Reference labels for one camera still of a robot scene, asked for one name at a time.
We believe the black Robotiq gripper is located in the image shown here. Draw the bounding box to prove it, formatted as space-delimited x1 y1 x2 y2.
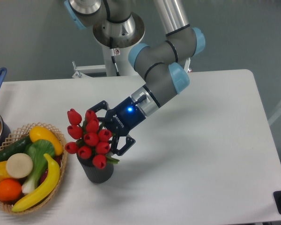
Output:
87 97 146 156

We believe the red tulip bouquet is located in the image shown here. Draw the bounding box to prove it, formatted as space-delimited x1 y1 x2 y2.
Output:
65 109 119 169

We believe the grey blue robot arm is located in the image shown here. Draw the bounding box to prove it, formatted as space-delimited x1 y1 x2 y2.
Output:
64 0 205 156

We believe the dark grey ribbed vase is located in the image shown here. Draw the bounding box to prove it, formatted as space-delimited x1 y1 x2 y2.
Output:
76 153 114 183

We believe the red fruit in basket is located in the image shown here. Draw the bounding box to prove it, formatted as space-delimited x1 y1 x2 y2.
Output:
39 156 62 185

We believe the yellow banana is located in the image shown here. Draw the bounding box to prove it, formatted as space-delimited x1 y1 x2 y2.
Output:
12 153 60 212

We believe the green bok choy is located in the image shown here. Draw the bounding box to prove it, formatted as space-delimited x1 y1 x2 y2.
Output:
22 139 55 195

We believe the woven wicker basket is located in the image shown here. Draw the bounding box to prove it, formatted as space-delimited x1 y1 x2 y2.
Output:
0 122 67 215

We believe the green cucumber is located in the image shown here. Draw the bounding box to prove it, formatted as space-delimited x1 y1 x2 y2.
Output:
0 136 32 162

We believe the beige round slice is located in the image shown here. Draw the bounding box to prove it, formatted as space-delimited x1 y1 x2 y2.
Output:
6 153 33 179

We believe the orange fruit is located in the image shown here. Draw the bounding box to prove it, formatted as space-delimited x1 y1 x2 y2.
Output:
0 179 22 202

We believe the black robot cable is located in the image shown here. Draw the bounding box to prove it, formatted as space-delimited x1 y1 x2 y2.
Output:
103 0 121 77

